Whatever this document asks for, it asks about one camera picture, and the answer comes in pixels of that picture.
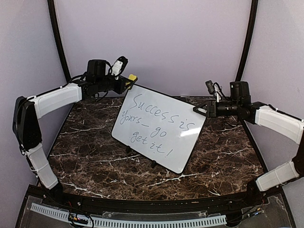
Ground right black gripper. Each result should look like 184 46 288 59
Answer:
193 100 241 118

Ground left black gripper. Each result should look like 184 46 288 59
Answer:
96 74 133 94

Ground yellow black eraser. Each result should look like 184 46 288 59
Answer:
128 74 138 86

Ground white whiteboard black frame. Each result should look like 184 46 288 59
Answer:
111 85 206 174

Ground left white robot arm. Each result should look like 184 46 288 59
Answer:
12 56 138 207

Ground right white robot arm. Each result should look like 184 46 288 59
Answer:
193 81 304 206

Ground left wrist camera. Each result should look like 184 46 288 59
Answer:
108 56 128 80

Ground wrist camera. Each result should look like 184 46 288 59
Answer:
205 80 223 102
108 56 128 80

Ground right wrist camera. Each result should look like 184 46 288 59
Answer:
205 80 223 102

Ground right black frame post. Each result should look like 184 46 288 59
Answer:
235 0 258 81

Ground black frame post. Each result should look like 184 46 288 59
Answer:
235 0 258 81
47 0 71 82

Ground left black frame post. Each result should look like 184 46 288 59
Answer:
47 0 71 82

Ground black front rail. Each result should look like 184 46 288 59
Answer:
36 188 268 215

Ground white slotted cable duct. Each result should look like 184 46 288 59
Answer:
30 203 227 228

